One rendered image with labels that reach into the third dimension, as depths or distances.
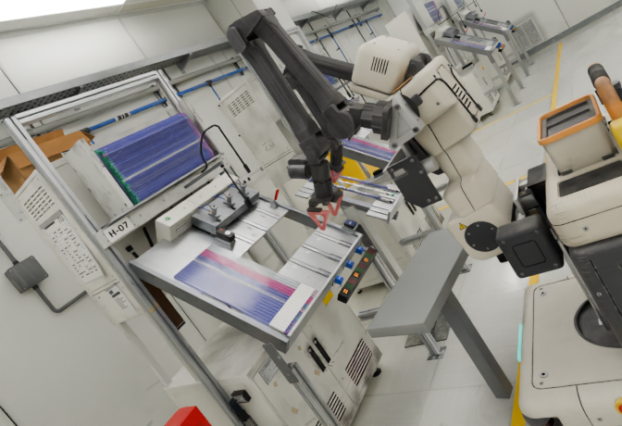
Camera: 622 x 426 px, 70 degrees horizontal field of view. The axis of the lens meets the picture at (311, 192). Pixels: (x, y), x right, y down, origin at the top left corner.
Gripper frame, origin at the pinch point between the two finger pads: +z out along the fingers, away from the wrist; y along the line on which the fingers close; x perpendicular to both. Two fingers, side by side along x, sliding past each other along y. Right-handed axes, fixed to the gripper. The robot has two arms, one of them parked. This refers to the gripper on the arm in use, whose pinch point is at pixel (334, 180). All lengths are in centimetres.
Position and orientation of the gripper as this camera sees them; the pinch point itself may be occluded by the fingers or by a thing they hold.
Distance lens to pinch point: 210.6
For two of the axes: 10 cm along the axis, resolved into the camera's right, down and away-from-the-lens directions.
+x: 9.0, 2.5, -3.6
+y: -4.3, 4.3, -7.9
